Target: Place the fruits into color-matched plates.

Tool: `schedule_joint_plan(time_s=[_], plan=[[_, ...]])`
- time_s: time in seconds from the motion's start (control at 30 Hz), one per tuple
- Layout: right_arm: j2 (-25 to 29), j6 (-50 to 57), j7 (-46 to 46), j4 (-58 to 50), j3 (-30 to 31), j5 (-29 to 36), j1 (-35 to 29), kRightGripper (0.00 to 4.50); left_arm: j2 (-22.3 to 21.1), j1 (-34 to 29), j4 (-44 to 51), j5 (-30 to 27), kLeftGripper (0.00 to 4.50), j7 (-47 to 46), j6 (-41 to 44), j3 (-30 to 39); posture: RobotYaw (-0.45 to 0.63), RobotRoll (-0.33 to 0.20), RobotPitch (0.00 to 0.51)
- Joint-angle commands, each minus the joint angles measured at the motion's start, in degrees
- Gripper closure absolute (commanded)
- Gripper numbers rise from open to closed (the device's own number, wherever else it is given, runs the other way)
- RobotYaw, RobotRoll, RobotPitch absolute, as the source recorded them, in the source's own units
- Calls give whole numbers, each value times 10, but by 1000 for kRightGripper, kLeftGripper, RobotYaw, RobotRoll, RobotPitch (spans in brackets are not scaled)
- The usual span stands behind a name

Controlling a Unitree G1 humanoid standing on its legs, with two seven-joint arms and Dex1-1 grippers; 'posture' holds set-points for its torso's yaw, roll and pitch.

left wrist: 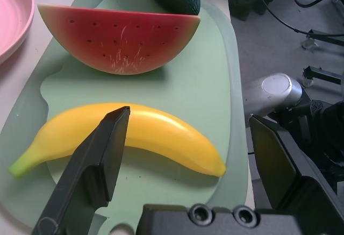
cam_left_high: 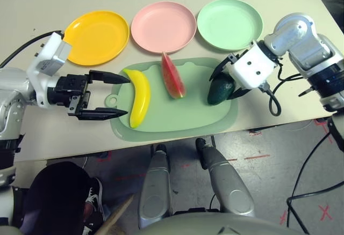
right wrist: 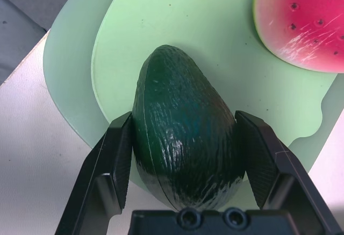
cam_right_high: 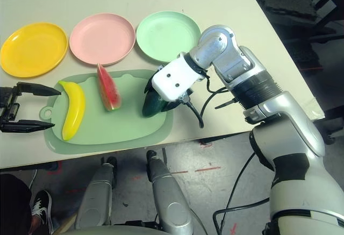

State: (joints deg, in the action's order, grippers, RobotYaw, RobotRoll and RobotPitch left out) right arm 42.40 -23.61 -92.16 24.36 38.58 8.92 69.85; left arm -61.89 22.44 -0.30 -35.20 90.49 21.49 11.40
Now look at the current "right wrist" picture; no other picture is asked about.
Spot dark green toy avocado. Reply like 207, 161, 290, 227
131, 44, 246, 211

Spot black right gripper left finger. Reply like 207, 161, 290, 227
55, 111, 134, 235

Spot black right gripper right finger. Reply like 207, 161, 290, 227
234, 110, 344, 235

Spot toy watermelon slice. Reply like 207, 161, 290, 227
252, 0, 344, 74

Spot pale green silicone mat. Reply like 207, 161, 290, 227
42, 0, 344, 193

